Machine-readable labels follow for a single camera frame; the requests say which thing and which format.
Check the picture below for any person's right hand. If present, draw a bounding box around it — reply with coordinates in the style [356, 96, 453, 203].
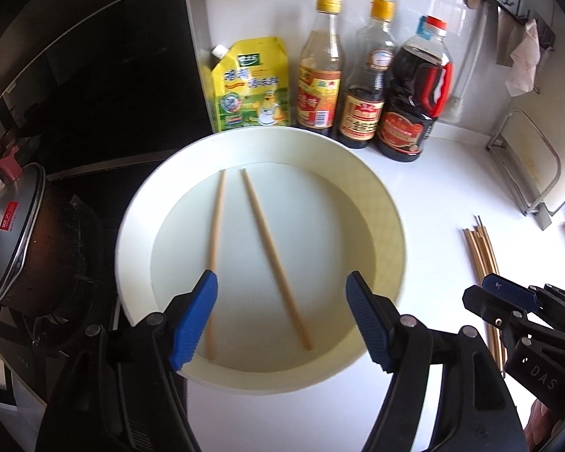
[524, 400, 560, 451]

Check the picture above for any round cream tray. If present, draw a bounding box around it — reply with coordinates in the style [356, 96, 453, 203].
[115, 127, 406, 395]

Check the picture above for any metal cutting board rack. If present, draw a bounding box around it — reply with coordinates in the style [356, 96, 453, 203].
[486, 107, 562, 229]

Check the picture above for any black gas stove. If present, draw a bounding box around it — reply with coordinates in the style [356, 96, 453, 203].
[0, 150, 171, 373]

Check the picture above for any cream cutting board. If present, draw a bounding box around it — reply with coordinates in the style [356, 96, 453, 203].
[510, 36, 565, 212]

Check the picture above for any dark pot with glass lid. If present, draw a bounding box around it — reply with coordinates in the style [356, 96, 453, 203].
[0, 147, 72, 340]

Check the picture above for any hanging white bottle brush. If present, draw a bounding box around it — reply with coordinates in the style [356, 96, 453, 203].
[445, 3, 489, 124]

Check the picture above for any soy sauce bottle yellow cap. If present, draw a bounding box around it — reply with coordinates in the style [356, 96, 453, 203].
[337, 0, 396, 149]

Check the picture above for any hanging crumpled cloth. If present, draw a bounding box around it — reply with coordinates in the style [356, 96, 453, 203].
[505, 18, 541, 97]

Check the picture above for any vinegar bottle yellow cap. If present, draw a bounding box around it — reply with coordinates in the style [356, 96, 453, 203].
[296, 0, 345, 137]

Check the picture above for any yellow chicken seasoning pouch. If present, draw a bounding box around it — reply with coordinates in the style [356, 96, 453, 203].
[211, 37, 291, 132]

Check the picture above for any large soy sauce jug red handle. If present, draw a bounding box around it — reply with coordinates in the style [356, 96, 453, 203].
[374, 15, 453, 162]

